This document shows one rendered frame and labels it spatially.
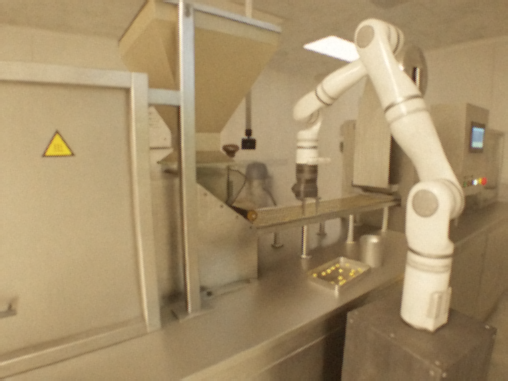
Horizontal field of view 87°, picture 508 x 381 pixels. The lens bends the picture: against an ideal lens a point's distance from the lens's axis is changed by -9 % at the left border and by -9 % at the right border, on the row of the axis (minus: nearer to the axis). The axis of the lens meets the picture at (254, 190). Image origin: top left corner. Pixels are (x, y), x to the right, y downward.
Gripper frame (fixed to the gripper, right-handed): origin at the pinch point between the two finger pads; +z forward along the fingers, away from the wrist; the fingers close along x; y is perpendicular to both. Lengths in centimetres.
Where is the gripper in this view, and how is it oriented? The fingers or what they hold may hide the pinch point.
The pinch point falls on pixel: (310, 216)
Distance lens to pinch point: 101.9
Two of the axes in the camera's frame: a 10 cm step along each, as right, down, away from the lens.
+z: 0.0, 9.9, 1.5
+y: -4.7, -1.3, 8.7
